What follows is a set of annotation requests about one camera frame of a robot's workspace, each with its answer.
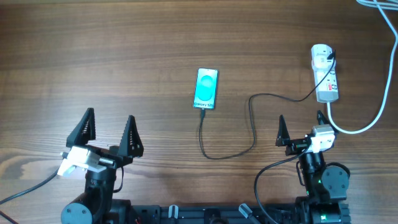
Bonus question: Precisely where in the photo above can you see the white power strip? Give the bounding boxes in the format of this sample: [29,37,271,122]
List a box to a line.
[311,44,339,103]

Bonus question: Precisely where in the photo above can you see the teal Galaxy smartphone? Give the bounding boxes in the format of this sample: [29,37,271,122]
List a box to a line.
[193,68,218,110]

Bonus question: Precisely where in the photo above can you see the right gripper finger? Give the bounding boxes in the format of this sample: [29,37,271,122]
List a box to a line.
[317,110,330,125]
[275,115,290,146]

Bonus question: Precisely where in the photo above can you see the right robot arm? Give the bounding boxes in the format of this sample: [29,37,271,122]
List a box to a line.
[275,111,351,223]

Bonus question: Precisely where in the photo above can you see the white power strip cord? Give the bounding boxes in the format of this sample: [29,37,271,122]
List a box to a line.
[326,0,398,135]

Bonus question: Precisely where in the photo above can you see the white cables in corner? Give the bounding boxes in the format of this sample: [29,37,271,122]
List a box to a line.
[356,0,398,11]

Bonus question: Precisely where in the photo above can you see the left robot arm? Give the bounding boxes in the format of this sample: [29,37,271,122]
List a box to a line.
[57,108,144,223]

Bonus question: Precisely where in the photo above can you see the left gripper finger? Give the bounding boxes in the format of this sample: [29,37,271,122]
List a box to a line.
[118,115,144,158]
[66,108,96,147]

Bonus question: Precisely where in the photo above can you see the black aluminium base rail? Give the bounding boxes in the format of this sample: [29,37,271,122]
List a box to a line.
[128,202,351,224]

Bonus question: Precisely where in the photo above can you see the black USB charging cable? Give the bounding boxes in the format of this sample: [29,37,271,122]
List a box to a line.
[198,49,338,161]

